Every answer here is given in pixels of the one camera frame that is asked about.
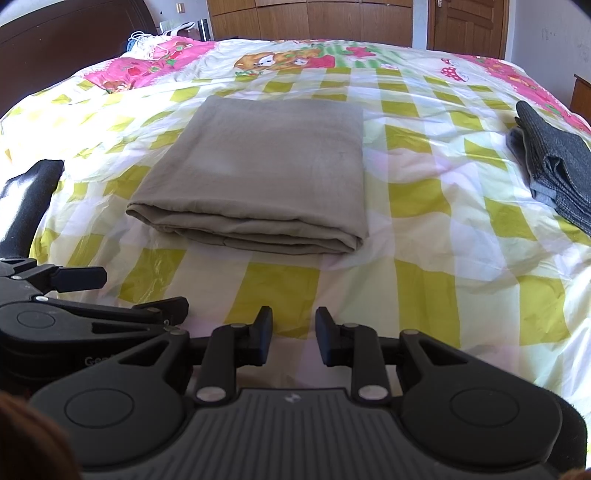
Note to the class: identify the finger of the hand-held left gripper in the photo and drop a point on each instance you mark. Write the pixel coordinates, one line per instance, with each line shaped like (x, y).
(166, 310)
(78, 279)

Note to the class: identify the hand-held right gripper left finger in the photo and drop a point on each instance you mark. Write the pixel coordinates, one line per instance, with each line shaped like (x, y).
(264, 337)

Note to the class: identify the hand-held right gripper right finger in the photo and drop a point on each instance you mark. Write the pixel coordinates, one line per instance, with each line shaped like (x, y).
(324, 339)

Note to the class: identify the beige pants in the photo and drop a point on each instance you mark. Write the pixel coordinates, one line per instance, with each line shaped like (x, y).
(268, 175)

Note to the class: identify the person's right forearm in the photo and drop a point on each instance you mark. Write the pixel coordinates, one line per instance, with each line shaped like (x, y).
(577, 438)

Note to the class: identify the person's left forearm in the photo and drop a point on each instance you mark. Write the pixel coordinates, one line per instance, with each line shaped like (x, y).
(32, 443)

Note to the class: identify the black folded garment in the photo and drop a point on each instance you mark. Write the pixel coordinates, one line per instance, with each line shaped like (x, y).
(25, 207)

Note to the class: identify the printed checkered bedsheet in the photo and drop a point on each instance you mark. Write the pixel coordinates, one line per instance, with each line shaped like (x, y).
(415, 207)

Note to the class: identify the dark wooden headboard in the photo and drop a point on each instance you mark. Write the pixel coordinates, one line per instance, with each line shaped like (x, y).
(60, 41)

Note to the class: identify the silver bottle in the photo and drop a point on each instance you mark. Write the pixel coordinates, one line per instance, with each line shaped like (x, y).
(205, 30)

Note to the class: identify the grey folded jeans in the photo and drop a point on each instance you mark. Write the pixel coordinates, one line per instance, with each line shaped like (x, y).
(558, 161)

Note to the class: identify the wooden wardrobe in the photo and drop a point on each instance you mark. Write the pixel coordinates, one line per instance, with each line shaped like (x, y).
(314, 21)

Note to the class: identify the wooden door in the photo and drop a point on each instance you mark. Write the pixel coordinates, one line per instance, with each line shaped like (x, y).
(466, 25)

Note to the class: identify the wooden nightstand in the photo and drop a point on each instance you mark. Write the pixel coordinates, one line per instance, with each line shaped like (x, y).
(582, 99)

